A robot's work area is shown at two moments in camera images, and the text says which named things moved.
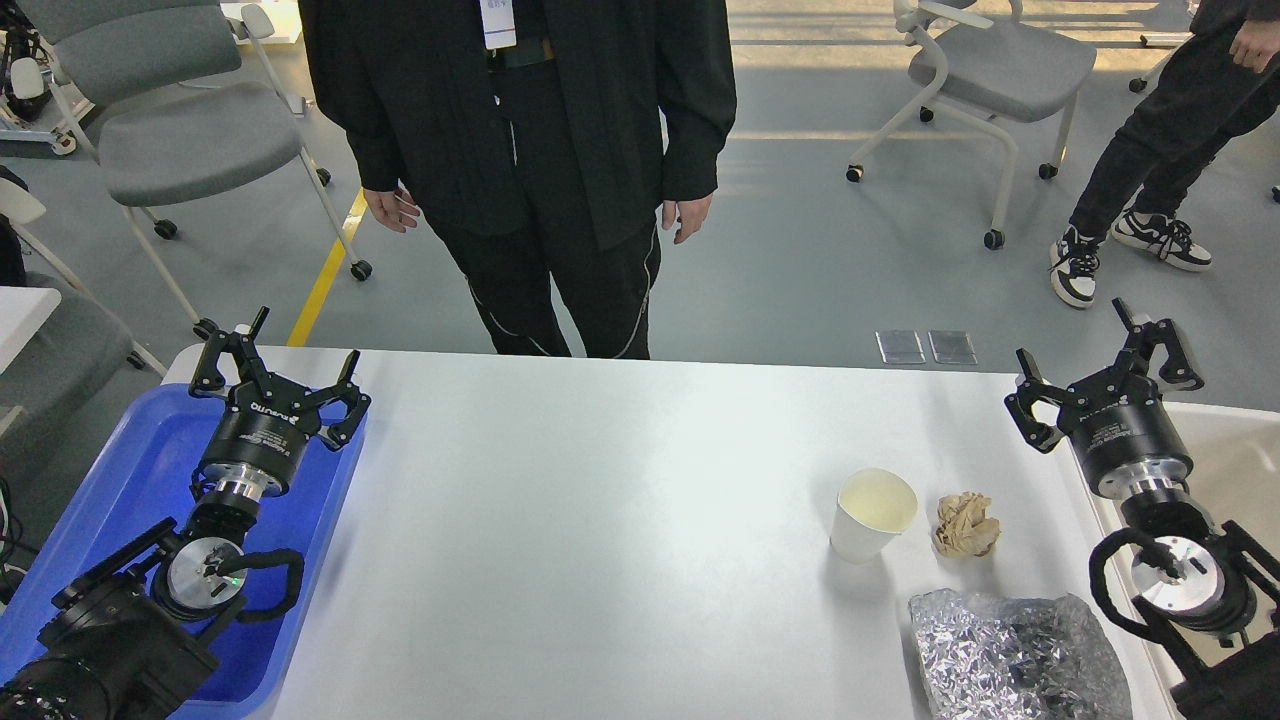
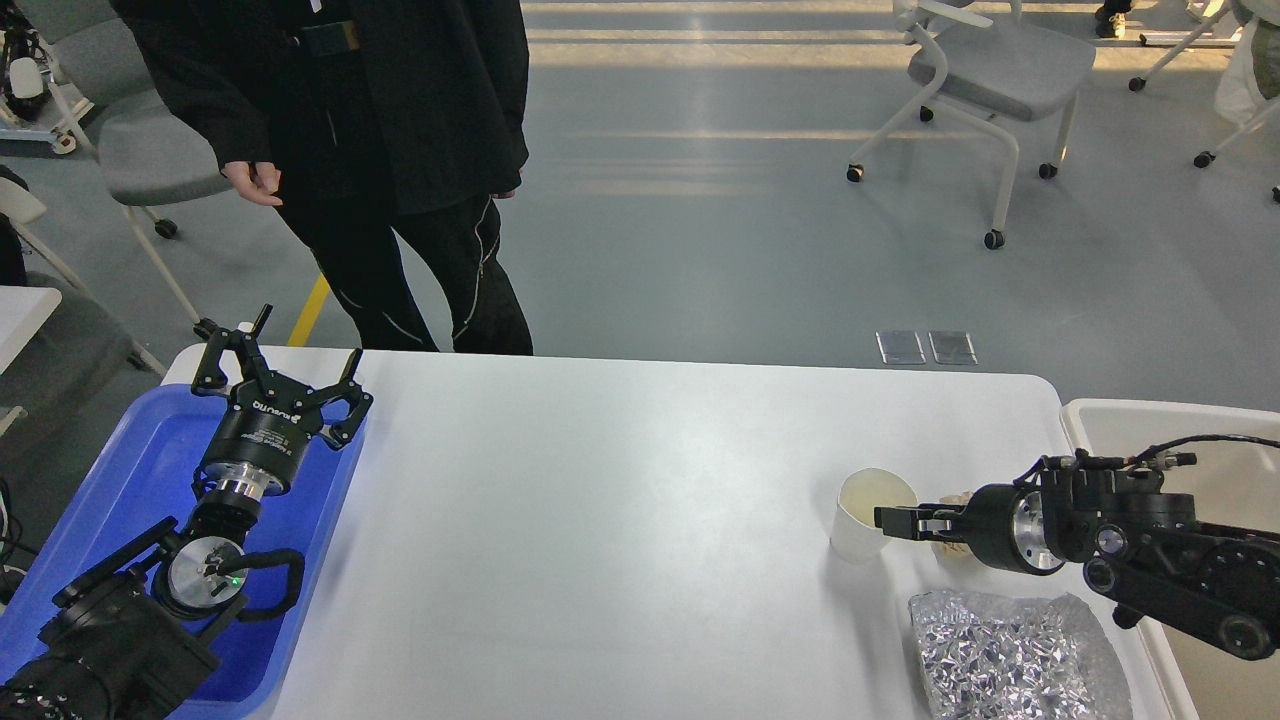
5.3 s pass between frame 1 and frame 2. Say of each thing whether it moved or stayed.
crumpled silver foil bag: stayed
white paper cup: stayed
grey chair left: stayed
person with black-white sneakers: moved
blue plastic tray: stayed
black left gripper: stayed
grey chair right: stayed
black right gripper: moved
